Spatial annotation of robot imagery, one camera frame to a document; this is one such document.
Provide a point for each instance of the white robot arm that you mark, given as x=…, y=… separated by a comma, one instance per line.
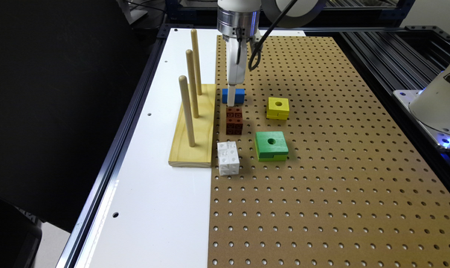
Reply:
x=245, y=25

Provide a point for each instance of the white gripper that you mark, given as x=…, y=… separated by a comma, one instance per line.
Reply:
x=236, y=62

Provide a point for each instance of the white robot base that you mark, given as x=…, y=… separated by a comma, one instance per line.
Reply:
x=431, y=108

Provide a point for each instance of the middle wooden peg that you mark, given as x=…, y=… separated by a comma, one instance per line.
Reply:
x=192, y=83

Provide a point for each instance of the brown studded block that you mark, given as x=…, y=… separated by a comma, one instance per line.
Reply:
x=234, y=121

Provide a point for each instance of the wooden peg base board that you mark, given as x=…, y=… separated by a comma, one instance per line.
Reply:
x=182, y=155

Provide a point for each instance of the white studded block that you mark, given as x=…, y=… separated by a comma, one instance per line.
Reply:
x=229, y=163

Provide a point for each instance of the front wooden peg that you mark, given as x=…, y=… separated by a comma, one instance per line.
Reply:
x=185, y=98

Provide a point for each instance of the green block with hole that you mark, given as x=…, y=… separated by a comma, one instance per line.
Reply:
x=271, y=146

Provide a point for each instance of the brown pegboard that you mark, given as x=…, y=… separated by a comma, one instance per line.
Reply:
x=353, y=191

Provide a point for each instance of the rear wooden peg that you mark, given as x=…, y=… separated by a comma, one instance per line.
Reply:
x=195, y=47

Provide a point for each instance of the yellow block with hole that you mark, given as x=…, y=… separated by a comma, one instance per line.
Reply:
x=277, y=108

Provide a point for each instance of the wooden peg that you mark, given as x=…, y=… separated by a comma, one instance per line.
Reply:
x=195, y=47
x=192, y=83
x=185, y=98

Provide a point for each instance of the narrow blue block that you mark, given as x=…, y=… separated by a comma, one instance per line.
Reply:
x=239, y=96

